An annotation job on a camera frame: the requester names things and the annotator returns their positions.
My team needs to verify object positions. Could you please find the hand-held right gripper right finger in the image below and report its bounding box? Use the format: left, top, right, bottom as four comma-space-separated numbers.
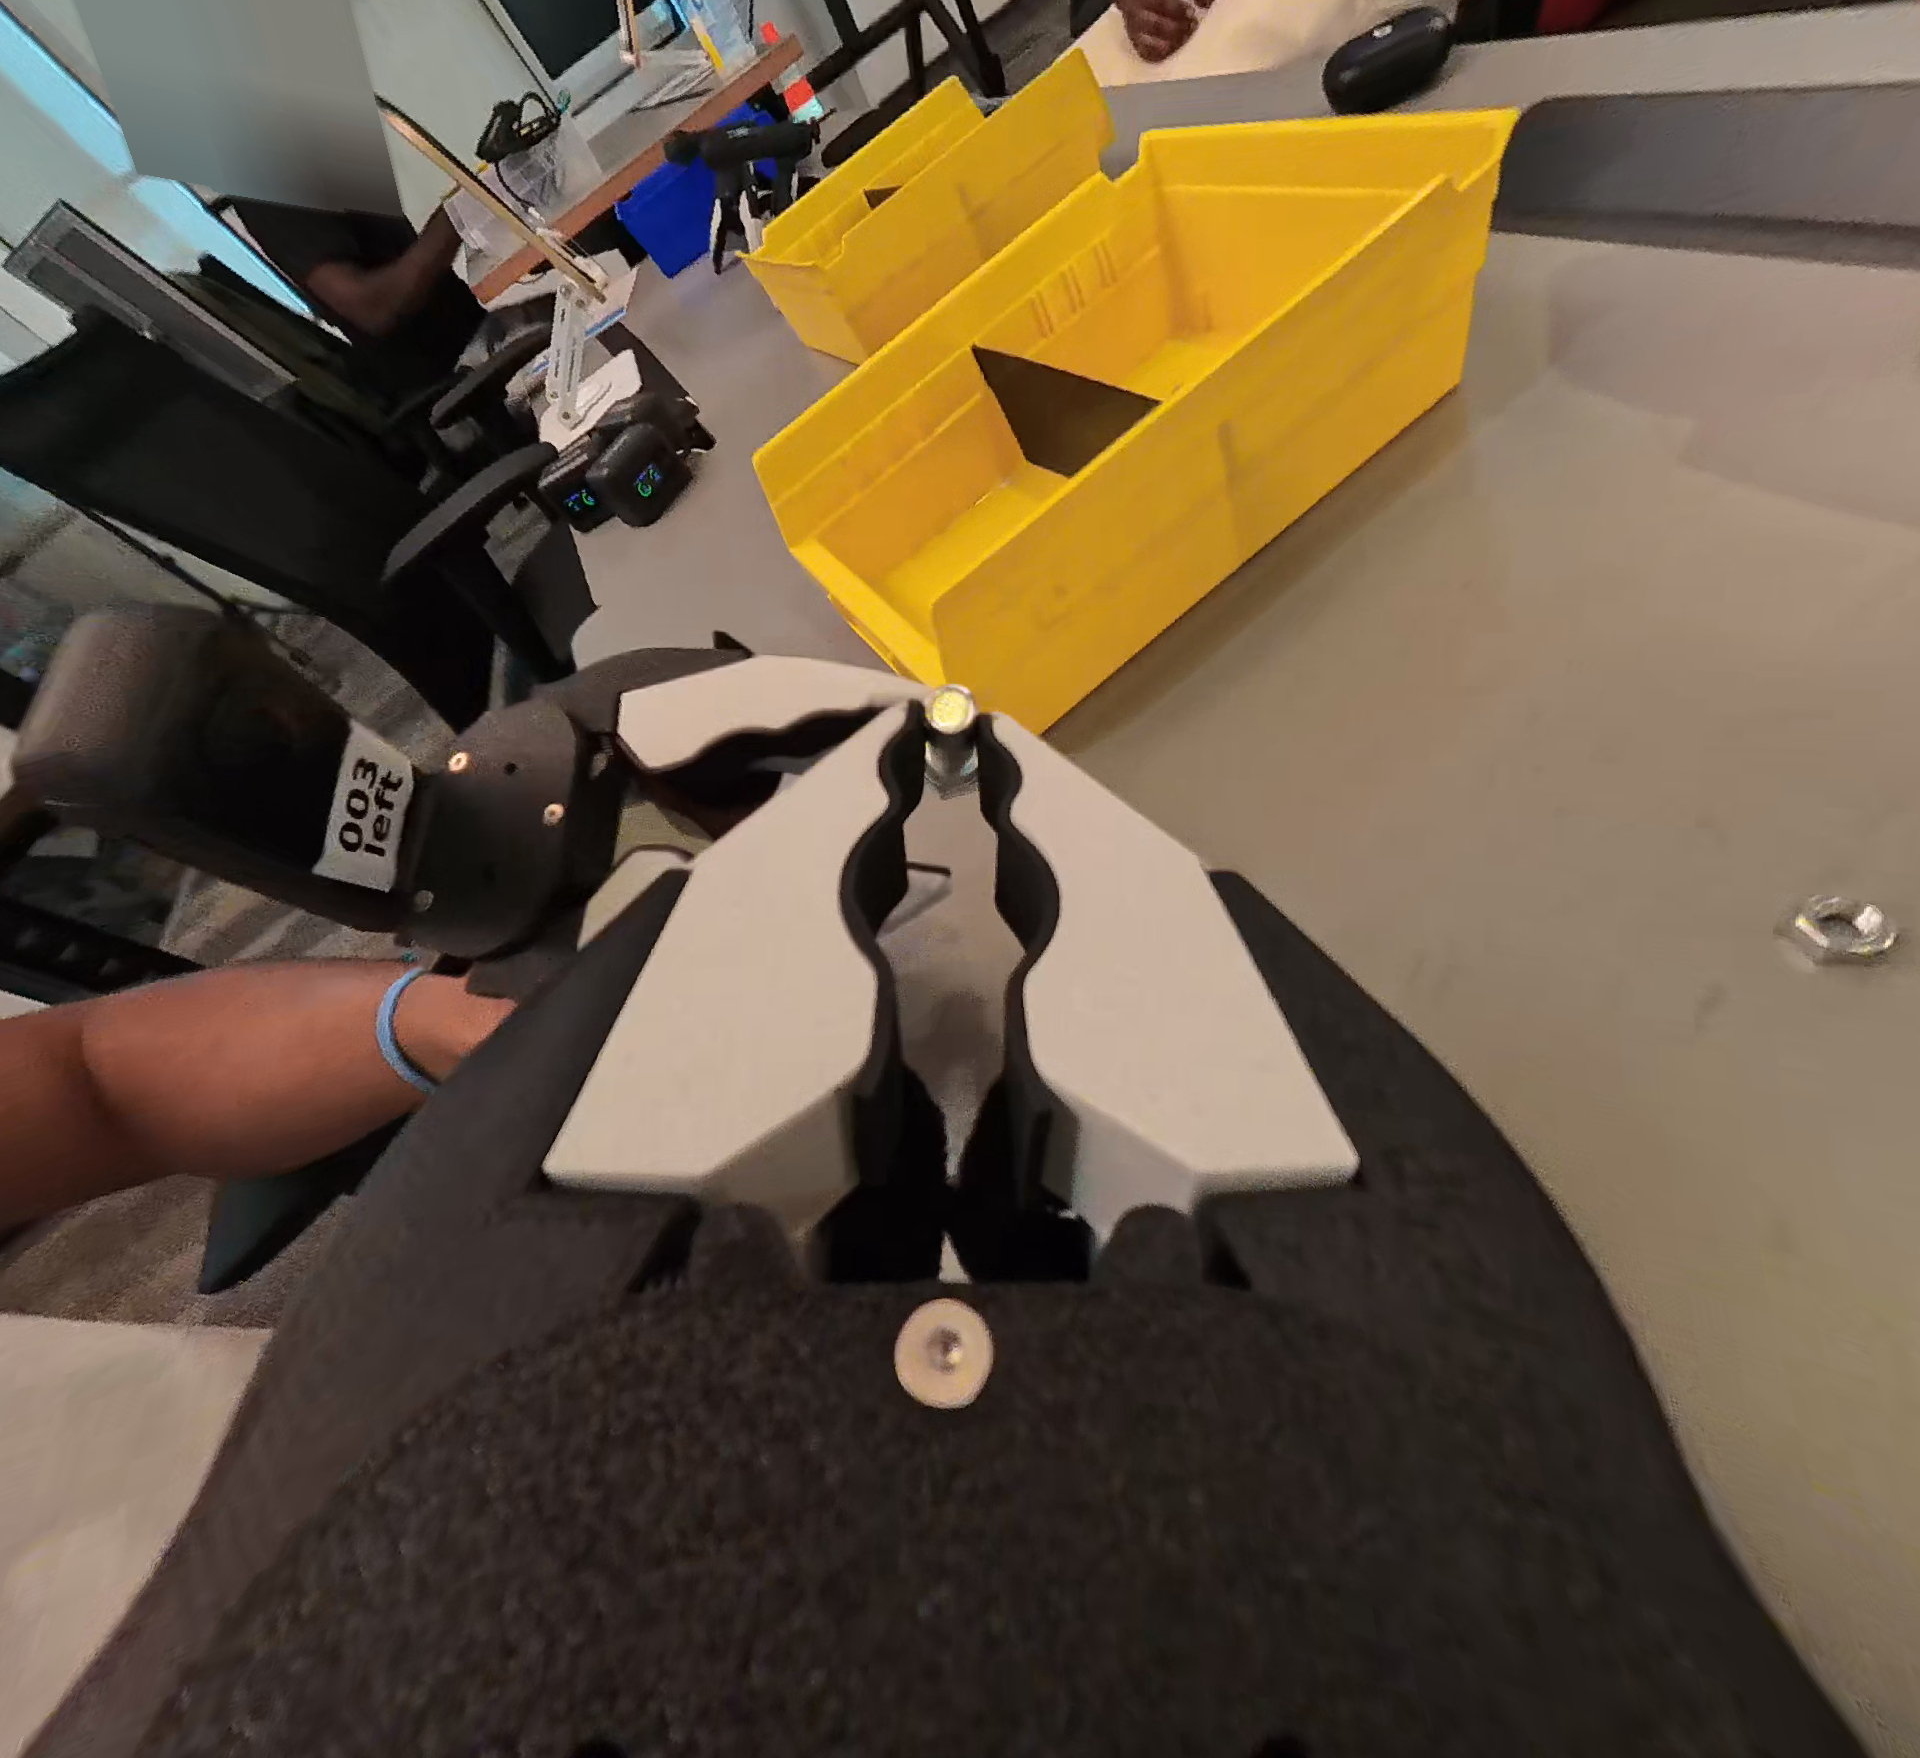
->
975, 715, 1362, 1241

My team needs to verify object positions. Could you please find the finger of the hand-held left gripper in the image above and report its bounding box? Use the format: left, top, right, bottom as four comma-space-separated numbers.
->
579, 798, 708, 958
615, 653, 933, 808

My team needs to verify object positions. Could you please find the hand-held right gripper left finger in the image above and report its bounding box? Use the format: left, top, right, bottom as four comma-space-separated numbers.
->
541, 699, 921, 1241

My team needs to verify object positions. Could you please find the silver metal bolt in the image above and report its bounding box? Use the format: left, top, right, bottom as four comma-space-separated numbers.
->
918, 686, 985, 798

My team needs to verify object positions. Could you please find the yellow plastic bin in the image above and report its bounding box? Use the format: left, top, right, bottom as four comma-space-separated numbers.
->
749, 109, 1522, 734
740, 48, 1116, 367

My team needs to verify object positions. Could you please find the person's left forearm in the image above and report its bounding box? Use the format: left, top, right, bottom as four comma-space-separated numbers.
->
0, 964, 518, 1235

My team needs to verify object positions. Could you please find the black device green display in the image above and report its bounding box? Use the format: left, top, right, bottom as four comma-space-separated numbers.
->
603, 423, 698, 527
540, 444, 615, 534

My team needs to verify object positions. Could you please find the blue wristband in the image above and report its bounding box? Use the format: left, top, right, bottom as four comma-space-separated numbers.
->
376, 964, 443, 1099

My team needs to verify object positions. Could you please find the white stand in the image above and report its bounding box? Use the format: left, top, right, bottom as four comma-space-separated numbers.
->
531, 279, 639, 435

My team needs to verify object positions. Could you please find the black office chair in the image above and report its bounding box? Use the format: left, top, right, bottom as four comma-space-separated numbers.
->
0, 316, 597, 727

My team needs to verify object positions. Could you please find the small blue bin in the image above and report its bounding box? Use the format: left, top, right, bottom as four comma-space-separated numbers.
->
615, 109, 785, 279

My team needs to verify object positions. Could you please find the black device on tripod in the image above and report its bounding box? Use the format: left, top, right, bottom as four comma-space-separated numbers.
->
663, 117, 825, 276

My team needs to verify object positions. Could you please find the wooden side table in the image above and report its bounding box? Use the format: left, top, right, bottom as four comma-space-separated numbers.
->
464, 33, 809, 304

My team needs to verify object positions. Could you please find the black oval case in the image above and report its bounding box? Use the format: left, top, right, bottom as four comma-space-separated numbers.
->
1319, 8, 1456, 117

